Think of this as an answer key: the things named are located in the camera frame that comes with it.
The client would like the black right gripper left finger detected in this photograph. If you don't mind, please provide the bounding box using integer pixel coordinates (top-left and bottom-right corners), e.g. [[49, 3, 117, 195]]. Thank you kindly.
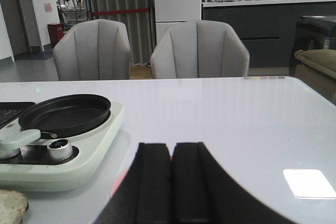
[[94, 143, 171, 223]]

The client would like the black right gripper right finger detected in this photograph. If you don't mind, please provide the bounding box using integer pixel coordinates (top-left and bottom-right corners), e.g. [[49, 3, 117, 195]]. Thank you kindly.
[[172, 142, 291, 223]]

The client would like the pink plastic bowl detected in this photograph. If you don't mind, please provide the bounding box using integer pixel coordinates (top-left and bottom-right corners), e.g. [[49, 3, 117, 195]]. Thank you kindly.
[[110, 155, 172, 200]]

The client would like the bread slice with brown crust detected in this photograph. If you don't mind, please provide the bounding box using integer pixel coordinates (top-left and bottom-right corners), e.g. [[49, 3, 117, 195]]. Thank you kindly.
[[1, 189, 29, 223]]

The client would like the mint green breakfast maker base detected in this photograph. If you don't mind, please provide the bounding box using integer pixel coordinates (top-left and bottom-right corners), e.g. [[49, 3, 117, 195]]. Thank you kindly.
[[1, 102, 124, 191]]

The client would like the silver right control knob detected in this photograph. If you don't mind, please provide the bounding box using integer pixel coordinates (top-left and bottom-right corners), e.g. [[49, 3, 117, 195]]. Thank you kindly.
[[47, 138, 73, 162]]

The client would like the silver control knob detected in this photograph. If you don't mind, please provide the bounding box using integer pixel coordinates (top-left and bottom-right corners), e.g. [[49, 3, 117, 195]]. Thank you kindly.
[[47, 138, 73, 162], [1, 138, 20, 159]]

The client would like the black round frying pan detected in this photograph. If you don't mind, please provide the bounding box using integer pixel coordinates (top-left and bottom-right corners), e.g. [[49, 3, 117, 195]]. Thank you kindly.
[[18, 94, 111, 139]]

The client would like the colourful sticker strip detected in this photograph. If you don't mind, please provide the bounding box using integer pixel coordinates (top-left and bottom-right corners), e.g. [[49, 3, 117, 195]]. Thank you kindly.
[[244, 76, 286, 80]]

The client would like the right grey upholstered chair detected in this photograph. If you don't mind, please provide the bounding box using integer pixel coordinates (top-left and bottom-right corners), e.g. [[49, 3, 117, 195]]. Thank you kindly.
[[151, 20, 250, 79]]

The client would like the grey upholstered chair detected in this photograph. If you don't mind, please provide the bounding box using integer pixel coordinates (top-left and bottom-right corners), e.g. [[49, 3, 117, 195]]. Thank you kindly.
[[151, 20, 250, 79], [52, 19, 131, 81]]

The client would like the silver left control knob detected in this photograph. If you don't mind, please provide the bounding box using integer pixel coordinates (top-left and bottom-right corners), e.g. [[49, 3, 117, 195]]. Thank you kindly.
[[1, 138, 20, 159]]

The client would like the left grey upholstered chair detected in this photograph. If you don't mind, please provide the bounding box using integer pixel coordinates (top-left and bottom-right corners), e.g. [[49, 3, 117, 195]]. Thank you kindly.
[[52, 19, 131, 81]]

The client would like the tan cushion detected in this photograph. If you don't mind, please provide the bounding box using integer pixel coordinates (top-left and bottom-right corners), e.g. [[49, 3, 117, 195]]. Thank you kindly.
[[294, 49, 335, 104]]

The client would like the dark grey kitchen counter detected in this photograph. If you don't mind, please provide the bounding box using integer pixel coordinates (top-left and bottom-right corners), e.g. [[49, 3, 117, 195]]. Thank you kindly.
[[202, 0, 335, 68]]

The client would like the red trash bin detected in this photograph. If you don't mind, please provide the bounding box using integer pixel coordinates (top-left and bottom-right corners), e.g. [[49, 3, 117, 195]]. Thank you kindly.
[[47, 23, 64, 48]]

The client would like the black appliance at right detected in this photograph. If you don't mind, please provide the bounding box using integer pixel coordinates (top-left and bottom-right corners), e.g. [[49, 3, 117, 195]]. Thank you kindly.
[[289, 15, 335, 77]]

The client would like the metal shelf rack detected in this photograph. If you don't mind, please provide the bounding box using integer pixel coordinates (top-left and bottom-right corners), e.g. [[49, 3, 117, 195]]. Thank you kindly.
[[56, 0, 87, 30]]

